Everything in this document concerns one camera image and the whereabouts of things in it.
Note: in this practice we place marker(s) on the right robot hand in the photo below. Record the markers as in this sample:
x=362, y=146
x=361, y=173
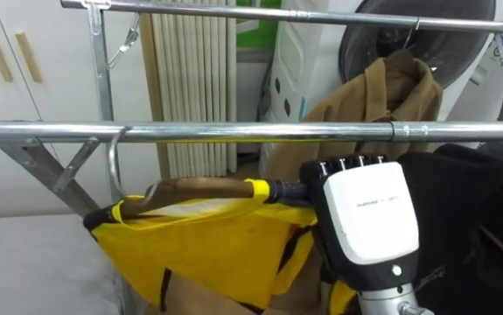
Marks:
x=365, y=214

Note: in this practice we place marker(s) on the yellow and black jacket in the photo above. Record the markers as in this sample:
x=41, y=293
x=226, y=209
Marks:
x=216, y=254

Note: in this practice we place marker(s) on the wooden clothes hanger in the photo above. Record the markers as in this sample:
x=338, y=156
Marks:
x=198, y=189
x=402, y=57

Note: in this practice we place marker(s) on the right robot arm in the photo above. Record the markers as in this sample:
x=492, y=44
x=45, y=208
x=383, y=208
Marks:
x=384, y=304

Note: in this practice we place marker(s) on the brown coat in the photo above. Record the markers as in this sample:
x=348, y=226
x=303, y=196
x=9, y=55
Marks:
x=356, y=100

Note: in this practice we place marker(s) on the metal clothes rack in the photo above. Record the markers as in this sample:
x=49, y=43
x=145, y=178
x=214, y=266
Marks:
x=233, y=131

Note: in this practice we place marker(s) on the white washing machine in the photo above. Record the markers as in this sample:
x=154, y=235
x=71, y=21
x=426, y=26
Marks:
x=308, y=57

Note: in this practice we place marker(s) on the pleated beige curtain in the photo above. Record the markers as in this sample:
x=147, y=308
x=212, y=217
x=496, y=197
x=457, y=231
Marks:
x=194, y=87

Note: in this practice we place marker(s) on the white wardrobe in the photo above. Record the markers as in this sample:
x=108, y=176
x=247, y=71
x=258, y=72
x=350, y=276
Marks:
x=37, y=166

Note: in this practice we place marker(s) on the landscape wall poster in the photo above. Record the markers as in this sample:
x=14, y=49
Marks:
x=260, y=32

